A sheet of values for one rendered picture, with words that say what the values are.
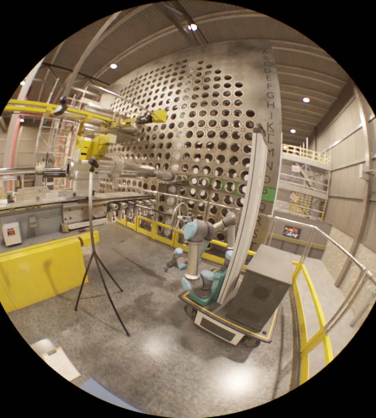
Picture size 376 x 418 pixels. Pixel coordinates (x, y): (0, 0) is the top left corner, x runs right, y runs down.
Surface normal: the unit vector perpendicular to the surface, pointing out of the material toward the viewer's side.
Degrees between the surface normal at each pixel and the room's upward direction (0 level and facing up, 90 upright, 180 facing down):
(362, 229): 90
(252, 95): 90
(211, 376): 0
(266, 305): 90
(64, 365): 0
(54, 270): 90
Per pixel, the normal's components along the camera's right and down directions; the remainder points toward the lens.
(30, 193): 0.87, 0.21
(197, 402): 0.13, -0.97
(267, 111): -0.47, 0.11
